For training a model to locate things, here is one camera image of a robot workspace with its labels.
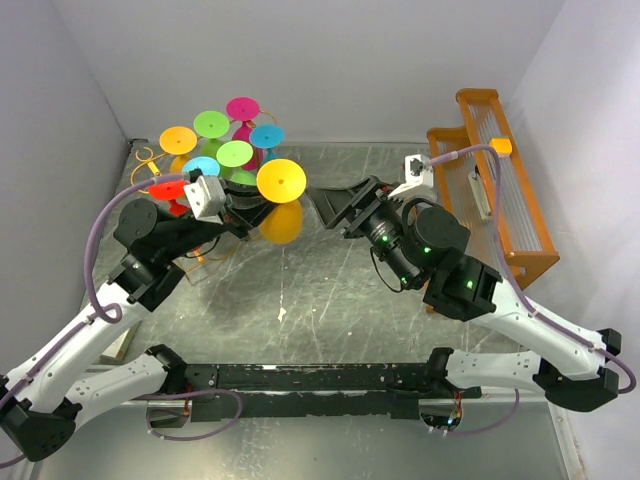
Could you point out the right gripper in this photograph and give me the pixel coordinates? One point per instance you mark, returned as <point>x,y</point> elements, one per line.
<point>331,204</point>

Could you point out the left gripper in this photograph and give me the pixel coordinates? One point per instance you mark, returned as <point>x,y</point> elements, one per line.
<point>251,207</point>

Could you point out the orange wine glass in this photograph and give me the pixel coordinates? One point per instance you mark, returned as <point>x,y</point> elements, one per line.
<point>179,142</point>
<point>282,182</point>

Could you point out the light blue wine glass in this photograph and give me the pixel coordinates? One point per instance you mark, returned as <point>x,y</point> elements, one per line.
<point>207,165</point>

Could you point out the green wine glass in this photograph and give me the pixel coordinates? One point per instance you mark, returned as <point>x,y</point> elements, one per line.
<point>211,126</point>
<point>238,162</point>

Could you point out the red wine glass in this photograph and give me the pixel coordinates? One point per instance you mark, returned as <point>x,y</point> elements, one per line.
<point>171,192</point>

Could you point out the dark blue wine glass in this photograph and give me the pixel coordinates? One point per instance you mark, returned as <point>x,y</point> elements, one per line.
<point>267,138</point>

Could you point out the magenta wine glass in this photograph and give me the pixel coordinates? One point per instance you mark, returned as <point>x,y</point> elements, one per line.
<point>244,110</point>

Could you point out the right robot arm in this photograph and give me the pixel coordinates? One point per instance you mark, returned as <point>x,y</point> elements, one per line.
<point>424,246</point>

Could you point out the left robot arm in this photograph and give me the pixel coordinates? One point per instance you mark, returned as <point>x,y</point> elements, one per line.
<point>130,269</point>

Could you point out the white item on rack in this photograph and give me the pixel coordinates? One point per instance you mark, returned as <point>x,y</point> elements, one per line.
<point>479,194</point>

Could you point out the orange wooden tiered rack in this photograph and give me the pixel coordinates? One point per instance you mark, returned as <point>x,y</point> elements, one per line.
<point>517,233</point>

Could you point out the yellow cube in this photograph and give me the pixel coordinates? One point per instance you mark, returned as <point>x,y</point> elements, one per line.
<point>502,146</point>

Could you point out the white box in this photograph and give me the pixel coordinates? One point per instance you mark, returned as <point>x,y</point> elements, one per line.
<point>115,353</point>

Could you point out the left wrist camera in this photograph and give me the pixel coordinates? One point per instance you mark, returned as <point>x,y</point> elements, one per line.
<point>206,198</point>

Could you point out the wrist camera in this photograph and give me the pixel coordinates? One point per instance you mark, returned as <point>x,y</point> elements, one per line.
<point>206,198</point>
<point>419,179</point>

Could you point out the gold wire glass rack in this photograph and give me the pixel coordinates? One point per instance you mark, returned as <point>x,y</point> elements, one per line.
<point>149,158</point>

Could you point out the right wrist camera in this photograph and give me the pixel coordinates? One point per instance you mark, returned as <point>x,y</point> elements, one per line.
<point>419,179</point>

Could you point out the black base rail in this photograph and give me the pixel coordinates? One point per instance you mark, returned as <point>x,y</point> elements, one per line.
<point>394,390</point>

